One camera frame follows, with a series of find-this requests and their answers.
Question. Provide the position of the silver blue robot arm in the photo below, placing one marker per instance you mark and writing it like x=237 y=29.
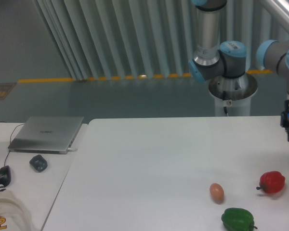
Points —
x=223 y=64

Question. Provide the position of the red bell pepper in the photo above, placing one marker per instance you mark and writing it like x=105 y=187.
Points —
x=271 y=182

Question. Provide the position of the brown egg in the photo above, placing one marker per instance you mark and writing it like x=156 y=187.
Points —
x=217 y=192

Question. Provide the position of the green bell pepper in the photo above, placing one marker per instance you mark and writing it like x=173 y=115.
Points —
x=238 y=219

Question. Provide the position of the silver closed laptop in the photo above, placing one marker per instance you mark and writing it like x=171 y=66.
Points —
x=47 y=134

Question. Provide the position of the black power adapter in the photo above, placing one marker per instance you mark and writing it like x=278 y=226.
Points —
x=38 y=163

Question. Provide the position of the black computer mouse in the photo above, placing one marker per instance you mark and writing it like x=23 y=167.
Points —
x=5 y=176

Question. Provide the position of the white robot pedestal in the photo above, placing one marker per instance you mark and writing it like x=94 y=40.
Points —
x=238 y=103

